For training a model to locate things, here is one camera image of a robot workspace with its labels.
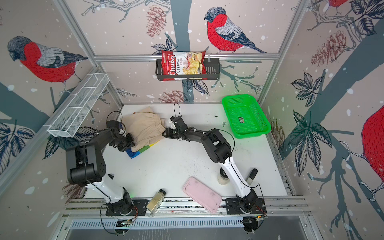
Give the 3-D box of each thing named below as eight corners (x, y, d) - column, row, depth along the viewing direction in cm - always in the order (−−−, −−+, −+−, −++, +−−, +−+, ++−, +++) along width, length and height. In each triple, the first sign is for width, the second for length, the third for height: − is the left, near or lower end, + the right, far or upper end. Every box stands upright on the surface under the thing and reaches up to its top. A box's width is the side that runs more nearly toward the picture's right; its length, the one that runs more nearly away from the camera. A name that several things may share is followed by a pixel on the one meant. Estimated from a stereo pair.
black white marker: (245, 181, 85) (249, 177, 80) (251, 171, 89) (254, 167, 83) (249, 184, 84) (253, 180, 79) (255, 174, 88) (258, 170, 82)
